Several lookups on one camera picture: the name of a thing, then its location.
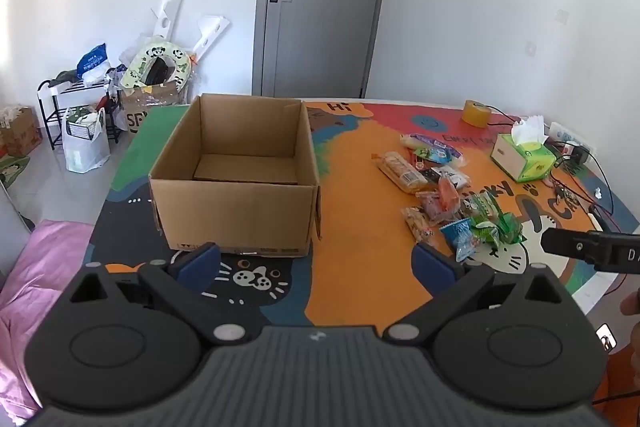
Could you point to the person's right hand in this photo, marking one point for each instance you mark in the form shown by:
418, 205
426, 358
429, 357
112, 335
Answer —
629, 306

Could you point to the green rug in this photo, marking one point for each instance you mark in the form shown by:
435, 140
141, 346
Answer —
12, 169

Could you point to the small red snack packet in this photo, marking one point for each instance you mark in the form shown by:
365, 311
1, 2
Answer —
419, 167

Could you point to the purple bread packet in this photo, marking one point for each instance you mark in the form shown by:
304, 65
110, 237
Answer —
422, 140

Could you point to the panda print toilet seat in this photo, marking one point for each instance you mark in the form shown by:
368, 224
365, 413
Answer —
145, 57

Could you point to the yellow tape roll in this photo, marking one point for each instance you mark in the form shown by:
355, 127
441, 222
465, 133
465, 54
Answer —
475, 113

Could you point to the green tissue box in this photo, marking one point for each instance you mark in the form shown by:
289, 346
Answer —
522, 154

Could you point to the white plastic bag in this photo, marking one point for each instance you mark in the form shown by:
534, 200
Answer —
85, 152

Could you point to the short white board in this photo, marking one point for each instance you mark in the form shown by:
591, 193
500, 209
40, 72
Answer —
207, 32

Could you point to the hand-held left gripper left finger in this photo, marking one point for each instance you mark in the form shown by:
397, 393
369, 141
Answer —
200, 266

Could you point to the black and white snack packet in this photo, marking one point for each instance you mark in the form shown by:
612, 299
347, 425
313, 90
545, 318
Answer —
452, 177

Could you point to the green and blue snack packet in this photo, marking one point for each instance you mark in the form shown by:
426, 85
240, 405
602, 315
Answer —
440, 154

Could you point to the black charger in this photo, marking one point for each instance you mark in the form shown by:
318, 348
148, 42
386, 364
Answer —
581, 155

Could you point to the smartphone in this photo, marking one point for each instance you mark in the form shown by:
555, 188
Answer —
606, 337

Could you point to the clear nut snack packet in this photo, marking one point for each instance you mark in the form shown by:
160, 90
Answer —
419, 223

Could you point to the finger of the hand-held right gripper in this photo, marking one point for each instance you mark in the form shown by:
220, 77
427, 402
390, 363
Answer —
570, 244

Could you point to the grey door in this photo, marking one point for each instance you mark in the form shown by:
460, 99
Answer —
325, 32

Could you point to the black shoe rack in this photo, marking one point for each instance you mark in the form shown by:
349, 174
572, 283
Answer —
50, 107

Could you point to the pink blanket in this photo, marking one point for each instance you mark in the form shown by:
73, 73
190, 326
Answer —
35, 267

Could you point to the blue plastic bag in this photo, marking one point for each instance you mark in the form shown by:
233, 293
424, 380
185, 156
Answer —
92, 62

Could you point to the white and green snack packet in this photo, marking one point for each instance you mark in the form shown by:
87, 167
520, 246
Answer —
480, 206

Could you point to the taped cardboard box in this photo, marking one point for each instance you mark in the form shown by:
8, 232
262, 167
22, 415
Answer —
150, 104

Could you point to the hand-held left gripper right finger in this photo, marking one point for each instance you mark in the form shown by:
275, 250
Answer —
431, 266

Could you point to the clear cracker packet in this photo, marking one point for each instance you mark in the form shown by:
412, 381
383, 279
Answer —
400, 172

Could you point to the small printed cardboard box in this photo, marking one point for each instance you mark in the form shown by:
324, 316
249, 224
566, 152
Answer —
20, 132

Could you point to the red label orange snack packet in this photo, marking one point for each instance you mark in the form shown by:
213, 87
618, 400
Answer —
445, 199

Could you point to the colourful cartoon table mat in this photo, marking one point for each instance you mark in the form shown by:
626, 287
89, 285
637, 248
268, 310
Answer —
360, 217

